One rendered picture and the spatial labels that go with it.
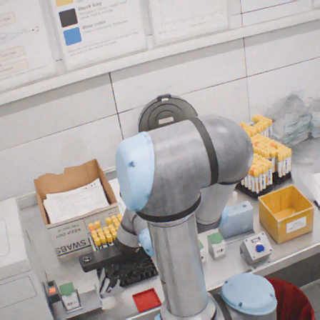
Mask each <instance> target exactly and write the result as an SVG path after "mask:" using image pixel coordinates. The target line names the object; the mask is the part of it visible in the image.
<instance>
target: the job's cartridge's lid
mask: <svg viewBox="0 0 320 320"><path fill-rule="evenodd" d="M59 289H60V292H61V295H62V296H63V295H66V296H70V295H71V293H73V292H75V291H74V286H73V284H72V282H70V283H67V284H63V285H61V286H59Z"/></svg>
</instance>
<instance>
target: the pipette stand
mask: <svg viewBox="0 0 320 320"><path fill-rule="evenodd" d="M227 208H228V211H229V222H228V223H227V224H225V225H223V226H220V229H219V232H220V233H221V236H222V237H223V239H224V241H225V242H226V244H228V243H231V242H233V241H237V240H240V239H244V238H246V237H249V236H253V235H256V233H255V231H254V227H253V223H254V213H253V208H252V206H251V205H250V203H249V201H245V202H242V203H240V204H237V205H236V210H235V205H233V206H228V207H227Z"/></svg>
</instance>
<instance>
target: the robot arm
mask: <svg viewBox="0 0 320 320"><path fill-rule="evenodd" d="M253 160H254V148H253V144H252V142H251V139H250V138H249V136H248V134H247V133H246V132H245V130H244V129H243V128H242V127H241V126H240V125H238V124H237V123H236V122H235V121H232V120H231V119H228V118H226V117H224V116H218V115H204V116H198V117H195V118H193V119H187V120H184V121H180V122H177V123H175V124H170V125H168V126H163V127H161V128H157V129H154V130H151V131H147V132H145V131H142V132H139V133H138V134H137V135H135V136H131V137H129V138H127V139H124V140H122V141H121V142H120V143H119V144H118V146H117V148H116V153H115V164H116V175H117V180H118V183H119V190H120V193H121V197H122V199H123V200H124V203H125V205H126V210H125V212H124V215H123V217H122V220H121V222H120V224H119V227H118V230H117V232H116V236H115V243H116V244H114V245H112V246H107V247H105V248H102V249H100V250H98V251H93V252H90V253H88V254H85V255H83V256H79V261H80V264H81V267H82V269H83V271H84V272H85V273H87V272H89V271H93V270H94V269H99V268H101V271H100V281H99V296H100V298H101V299H105V298H106V297H107V296H108V295H110V294H121V293H122V292H123V290H124V289H123V288H122V287H120V286H119V283H120V280H119V279H127V280H129V281H137V279H138V277H139V274H140V273H141V270H142V269H143V267H142V265H141V262H142V260H143V258H144V255H145V253H147V254H148V255H150V256H152V257H155V261H156V266H157V270H158V273H159V279H160V282H161V287H162V290H163V293H164V298H165V299H164V301H163V303H162V305H161V310H160V311H161V313H160V314H158V315H157V316H155V318H154V320H276V307H277V301H276V298H275V291H274V288H273V286H272V285H271V283H270V282H269V281H267V280H266V279H265V278H264V277H262V276H257V275H254V274H237V275H233V276H231V277H229V278H228V279H227V280H226V281H225V282H224V283H223V284H222V286H221V290H220V292H219V293H217V294H214V295H211V294H210V293H208V292H207V291H206V283H205V279H204V272H203V263H202V258H201V251H200V247H199V239H198V235H199V234H201V233H204V232H206V231H210V230H212V229H217V228H219V227H220V226H223V225H225V224H227V223H228V222H229V211H228V208H227V206H226V204H227V202H228V200H229V198H230V196H231V194H232V192H233V190H234V188H235V186H236V184H237V183H239V182H241V181H243V180H244V179H245V177H246V175H247V174H248V172H249V170H250V168H251V165H252V163H253ZM136 265H138V266H136ZM134 271H138V272H139V273H138V275H137V277H136V278H132V277H135V275H136V274H135V273H134Z"/></svg>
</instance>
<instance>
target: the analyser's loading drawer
mask: <svg viewBox="0 0 320 320"><path fill-rule="evenodd" d="M94 288H95V289H94V290H91V291H88V292H85V293H83V294H79V293H78V290H77V289H76V294H77V296H78V299H79V303H80V306H81V307H79V308H77V309H74V310H71V311H67V310H66V307H65V305H64V302H63V300H62V297H61V294H60V297H61V300H60V301H58V302H55V303H53V304H50V309H51V311H52V313H53V315H54V318H55V319H56V320H64V319H67V318H69V317H72V316H76V315H78V314H81V313H83V312H84V313H85V312H87V311H91V310H92V309H97V308H99V307H101V306H102V309H104V305H103V304H102V301H101V298H100V296H99V292H98V290H97V287H96V284H94Z"/></svg>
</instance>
